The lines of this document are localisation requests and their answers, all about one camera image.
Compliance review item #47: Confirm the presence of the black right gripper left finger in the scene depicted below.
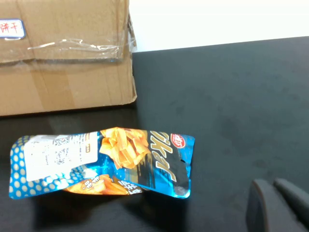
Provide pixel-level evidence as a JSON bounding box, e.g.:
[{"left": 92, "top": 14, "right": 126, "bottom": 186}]
[{"left": 246, "top": 179, "right": 309, "bottom": 232}]

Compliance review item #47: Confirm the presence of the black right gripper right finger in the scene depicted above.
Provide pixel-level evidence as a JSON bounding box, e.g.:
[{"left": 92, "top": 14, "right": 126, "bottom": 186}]
[{"left": 274, "top": 178, "right": 309, "bottom": 227}]

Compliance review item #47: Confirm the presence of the blue orange snack bag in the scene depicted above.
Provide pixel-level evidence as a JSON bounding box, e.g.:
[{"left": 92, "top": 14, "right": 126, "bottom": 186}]
[{"left": 9, "top": 127, "right": 196, "bottom": 200}]

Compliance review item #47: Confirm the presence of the cardboard box with clear tape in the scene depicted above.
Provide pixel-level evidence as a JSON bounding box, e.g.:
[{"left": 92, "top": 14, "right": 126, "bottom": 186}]
[{"left": 0, "top": 0, "right": 138, "bottom": 116}]

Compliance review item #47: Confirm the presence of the white blue-bordered label sticker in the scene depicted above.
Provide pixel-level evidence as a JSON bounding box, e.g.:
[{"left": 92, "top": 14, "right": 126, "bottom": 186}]
[{"left": 0, "top": 19, "right": 26, "bottom": 39}]

